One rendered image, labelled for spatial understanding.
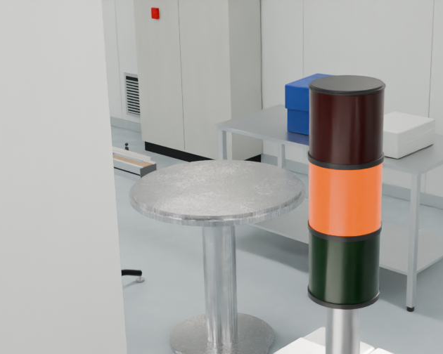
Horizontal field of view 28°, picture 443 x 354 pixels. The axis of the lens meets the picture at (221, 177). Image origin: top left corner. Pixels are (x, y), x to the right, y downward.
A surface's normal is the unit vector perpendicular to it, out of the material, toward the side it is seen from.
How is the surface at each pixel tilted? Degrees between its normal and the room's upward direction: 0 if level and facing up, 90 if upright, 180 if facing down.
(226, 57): 90
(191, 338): 0
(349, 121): 90
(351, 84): 0
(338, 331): 90
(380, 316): 0
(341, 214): 90
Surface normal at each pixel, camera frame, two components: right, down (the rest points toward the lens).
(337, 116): -0.36, 0.31
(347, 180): -0.06, 0.33
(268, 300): -0.03, -0.95
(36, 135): 0.72, 0.20
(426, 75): -0.69, 0.26
